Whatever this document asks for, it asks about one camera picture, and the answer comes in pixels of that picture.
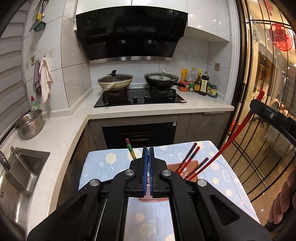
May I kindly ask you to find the steel pot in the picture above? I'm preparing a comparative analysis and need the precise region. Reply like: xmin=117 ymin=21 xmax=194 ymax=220
xmin=15 ymin=109 xmax=44 ymax=140

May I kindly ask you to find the green chopstick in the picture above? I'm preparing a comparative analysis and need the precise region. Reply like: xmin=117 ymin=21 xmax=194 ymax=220
xmin=127 ymin=144 xmax=137 ymax=160
xmin=125 ymin=138 xmax=137 ymax=160

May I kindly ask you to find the cream wok with lid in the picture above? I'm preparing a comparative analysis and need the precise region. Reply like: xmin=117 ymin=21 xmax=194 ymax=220
xmin=97 ymin=70 xmax=133 ymax=91

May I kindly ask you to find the chrome sink faucet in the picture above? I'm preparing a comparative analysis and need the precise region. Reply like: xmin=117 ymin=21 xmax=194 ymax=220
xmin=0 ymin=146 xmax=18 ymax=172

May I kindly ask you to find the white hanging towel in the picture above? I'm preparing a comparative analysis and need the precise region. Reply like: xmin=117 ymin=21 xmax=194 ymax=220
xmin=39 ymin=57 xmax=53 ymax=104

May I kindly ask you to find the steel kitchen sink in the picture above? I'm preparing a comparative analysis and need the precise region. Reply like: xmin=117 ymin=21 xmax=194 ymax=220
xmin=1 ymin=147 xmax=50 ymax=237

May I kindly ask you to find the person right hand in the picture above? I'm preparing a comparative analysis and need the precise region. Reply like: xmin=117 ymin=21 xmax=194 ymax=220
xmin=268 ymin=169 xmax=295 ymax=224

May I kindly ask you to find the black gas stove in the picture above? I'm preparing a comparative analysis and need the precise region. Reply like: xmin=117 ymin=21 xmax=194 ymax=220
xmin=94 ymin=87 xmax=186 ymax=108

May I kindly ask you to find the pink perforated utensil holder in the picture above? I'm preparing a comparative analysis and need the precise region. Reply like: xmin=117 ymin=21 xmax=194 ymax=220
xmin=139 ymin=160 xmax=199 ymax=202

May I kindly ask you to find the green dish soap bottle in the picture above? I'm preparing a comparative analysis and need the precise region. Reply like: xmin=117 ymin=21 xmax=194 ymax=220
xmin=31 ymin=96 xmax=39 ymax=111

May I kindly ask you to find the black lattice glass door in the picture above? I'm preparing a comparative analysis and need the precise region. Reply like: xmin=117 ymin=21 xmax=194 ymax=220
xmin=219 ymin=0 xmax=296 ymax=204

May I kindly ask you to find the black range hood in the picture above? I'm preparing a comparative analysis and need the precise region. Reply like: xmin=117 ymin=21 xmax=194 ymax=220
xmin=76 ymin=6 xmax=188 ymax=62

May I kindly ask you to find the blue condiment jar set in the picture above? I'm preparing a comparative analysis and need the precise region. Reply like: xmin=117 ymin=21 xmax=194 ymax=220
xmin=207 ymin=83 xmax=217 ymax=98

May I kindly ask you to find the small green spice jar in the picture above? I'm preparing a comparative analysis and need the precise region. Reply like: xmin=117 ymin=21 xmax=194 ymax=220
xmin=189 ymin=82 xmax=194 ymax=92

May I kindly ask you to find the yellow seasoning packet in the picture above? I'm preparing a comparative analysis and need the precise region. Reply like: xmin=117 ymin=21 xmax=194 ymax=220
xmin=180 ymin=68 xmax=188 ymax=81

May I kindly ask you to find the built-in black oven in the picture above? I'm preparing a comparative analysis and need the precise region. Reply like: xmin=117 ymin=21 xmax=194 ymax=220
xmin=102 ymin=122 xmax=176 ymax=149

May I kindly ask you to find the purple hanging cloth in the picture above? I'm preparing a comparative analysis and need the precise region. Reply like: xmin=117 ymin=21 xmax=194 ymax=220
xmin=33 ymin=60 xmax=42 ymax=96

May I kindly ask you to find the blue planet print tablecloth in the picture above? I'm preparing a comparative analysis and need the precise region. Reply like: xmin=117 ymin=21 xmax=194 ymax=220
xmin=79 ymin=143 xmax=270 ymax=240

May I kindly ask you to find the brown sauce bottle yellow cap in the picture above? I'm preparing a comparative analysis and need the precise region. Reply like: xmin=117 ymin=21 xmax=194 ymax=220
xmin=194 ymin=69 xmax=202 ymax=93

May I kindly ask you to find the clear oil bottle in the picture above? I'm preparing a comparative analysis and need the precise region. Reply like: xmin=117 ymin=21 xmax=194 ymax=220
xmin=187 ymin=68 xmax=197 ymax=83

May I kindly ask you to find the dark soy sauce bottle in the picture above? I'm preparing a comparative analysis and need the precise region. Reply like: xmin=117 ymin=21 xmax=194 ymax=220
xmin=199 ymin=71 xmax=209 ymax=96

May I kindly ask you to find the black frying pan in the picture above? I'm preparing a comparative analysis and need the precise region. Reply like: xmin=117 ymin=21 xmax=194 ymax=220
xmin=144 ymin=72 xmax=181 ymax=91

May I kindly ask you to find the red instant noodle cup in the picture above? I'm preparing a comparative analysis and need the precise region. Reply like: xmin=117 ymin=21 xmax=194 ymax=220
xmin=178 ymin=80 xmax=190 ymax=92

